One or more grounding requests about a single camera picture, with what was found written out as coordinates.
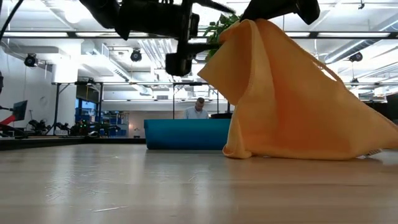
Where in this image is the teal plastic bin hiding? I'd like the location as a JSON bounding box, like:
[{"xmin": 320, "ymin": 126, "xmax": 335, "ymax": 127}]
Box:
[{"xmin": 144, "ymin": 118, "xmax": 232, "ymax": 151}]

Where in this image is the black aluminium table frame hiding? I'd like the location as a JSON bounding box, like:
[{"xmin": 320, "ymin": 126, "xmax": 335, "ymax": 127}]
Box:
[{"xmin": 0, "ymin": 136, "xmax": 147, "ymax": 151}]

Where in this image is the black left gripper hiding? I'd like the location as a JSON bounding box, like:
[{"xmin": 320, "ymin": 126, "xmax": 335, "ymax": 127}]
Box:
[{"xmin": 114, "ymin": 0, "xmax": 236, "ymax": 54}]

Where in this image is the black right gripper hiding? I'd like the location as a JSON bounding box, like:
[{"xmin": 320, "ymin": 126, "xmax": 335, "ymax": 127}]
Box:
[{"xmin": 239, "ymin": 0, "xmax": 321, "ymax": 26}]

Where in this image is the black room partition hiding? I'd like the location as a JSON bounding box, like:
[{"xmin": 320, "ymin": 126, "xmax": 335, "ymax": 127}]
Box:
[{"xmin": 366, "ymin": 101, "xmax": 388, "ymax": 116}]

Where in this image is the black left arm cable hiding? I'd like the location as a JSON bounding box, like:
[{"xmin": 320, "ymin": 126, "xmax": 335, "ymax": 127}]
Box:
[{"xmin": 0, "ymin": 0, "xmax": 25, "ymax": 41}]

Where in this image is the potted green leafy plant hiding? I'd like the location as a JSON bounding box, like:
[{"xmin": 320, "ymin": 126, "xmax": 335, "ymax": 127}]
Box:
[{"xmin": 203, "ymin": 12, "xmax": 243, "ymax": 119}]

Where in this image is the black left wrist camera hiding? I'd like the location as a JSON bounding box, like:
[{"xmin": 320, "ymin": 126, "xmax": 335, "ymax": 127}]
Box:
[{"xmin": 165, "ymin": 52, "xmax": 194, "ymax": 77}]

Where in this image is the red white striped object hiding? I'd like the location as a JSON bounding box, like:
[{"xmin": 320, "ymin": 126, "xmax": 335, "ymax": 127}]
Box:
[{"xmin": 0, "ymin": 114, "xmax": 17, "ymax": 126}]

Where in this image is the dark angled monitor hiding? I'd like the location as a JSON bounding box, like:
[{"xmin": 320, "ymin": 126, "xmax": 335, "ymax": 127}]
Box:
[{"xmin": 11, "ymin": 100, "xmax": 28, "ymax": 122}]

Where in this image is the orange microfiber towel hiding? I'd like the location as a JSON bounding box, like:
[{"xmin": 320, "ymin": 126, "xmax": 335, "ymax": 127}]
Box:
[{"xmin": 197, "ymin": 18, "xmax": 398, "ymax": 161}]

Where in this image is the black framed display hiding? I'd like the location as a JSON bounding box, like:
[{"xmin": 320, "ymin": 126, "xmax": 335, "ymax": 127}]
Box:
[{"xmin": 74, "ymin": 81, "xmax": 103, "ymax": 119}]

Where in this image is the person seated behind bin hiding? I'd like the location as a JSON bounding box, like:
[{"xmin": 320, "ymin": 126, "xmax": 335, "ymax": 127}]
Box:
[{"xmin": 183, "ymin": 97, "xmax": 210, "ymax": 119}]

